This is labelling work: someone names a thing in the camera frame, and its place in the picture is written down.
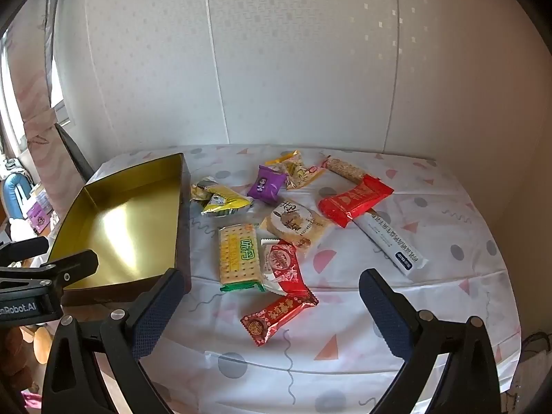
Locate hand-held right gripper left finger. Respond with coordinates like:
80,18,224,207
41,268,185,414

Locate round cookie clear packet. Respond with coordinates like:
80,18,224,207
261,198,335,258

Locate blue chair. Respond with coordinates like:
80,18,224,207
1,171,34,221

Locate purple box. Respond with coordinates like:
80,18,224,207
26,200,53,230

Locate long white snack packet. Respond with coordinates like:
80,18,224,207
354,208,430,276

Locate yellow clear candy packet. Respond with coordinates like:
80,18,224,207
264,149,301,167
284,157,327,191

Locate black chair back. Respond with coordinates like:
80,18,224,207
55,123,95,183

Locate green cracker packet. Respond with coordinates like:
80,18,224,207
218,223,266,293

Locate yellow green snack packet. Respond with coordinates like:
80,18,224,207
190,177,221,203
200,183,254,217

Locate window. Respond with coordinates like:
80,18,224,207
0,26,70,158

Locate gold tin box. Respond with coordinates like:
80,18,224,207
43,152,193,307

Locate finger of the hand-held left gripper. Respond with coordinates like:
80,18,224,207
0,236,49,266
43,249,99,292

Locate grain bar clear packet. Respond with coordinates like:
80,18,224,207
321,155,367,184

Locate red gold patterned snack packet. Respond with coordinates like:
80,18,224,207
240,293,319,348

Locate pink white curtain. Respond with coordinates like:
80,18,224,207
9,21,93,210

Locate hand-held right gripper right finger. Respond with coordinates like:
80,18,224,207
359,268,501,414

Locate large red snack packet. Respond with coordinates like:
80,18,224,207
318,175,395,229

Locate red white snack packet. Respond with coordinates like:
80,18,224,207
260,238,310,296

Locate purple snack packet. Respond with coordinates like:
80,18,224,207
247,165,287,204

